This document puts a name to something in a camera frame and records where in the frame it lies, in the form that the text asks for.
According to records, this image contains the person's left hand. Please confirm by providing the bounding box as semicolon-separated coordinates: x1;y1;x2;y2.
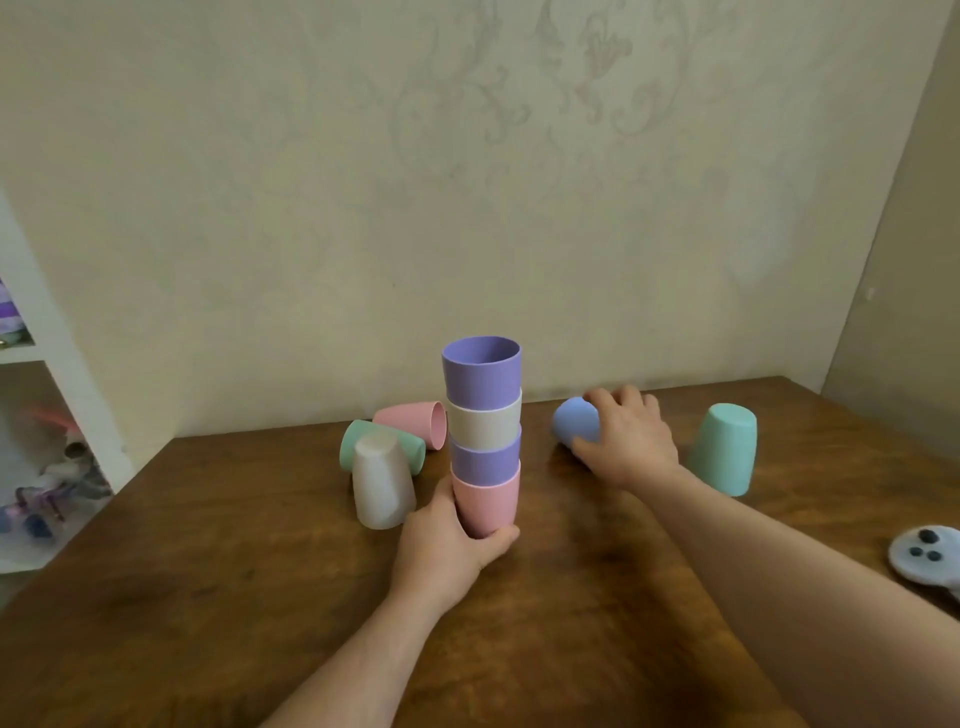
389;476;521;616

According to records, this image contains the person's right hand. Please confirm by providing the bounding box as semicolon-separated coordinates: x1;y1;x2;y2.
569;386;680;493

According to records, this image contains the blue plastic cup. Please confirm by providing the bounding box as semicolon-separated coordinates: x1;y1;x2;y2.
551;396;603;449

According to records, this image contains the pink plastic cup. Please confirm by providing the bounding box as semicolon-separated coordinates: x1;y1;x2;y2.
449;458;522;540
372;400;449;452

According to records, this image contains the beige plastic cup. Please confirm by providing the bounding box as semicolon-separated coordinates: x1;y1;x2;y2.
446;389;523;453
351;433;418;532

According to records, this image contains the green plastic cup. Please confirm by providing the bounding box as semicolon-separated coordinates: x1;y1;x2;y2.
338;419;427;476
687;403;759;498

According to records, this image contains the purple plastic cup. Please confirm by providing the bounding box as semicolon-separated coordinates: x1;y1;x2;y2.
448;427;523;487
440;335;523;412

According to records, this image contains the person's right forearm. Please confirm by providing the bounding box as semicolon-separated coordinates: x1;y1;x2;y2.
626;464;960;728

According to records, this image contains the person's left forearm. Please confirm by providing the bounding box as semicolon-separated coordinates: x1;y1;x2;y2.
262;588;444;728

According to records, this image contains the white game controller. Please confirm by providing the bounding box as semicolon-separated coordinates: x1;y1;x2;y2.
888;526;960;601

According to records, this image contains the white shelf unit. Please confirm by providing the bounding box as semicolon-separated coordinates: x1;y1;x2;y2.
0;191;136;575

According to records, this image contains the purple printed container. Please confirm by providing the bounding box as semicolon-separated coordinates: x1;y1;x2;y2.
0;281;28;335

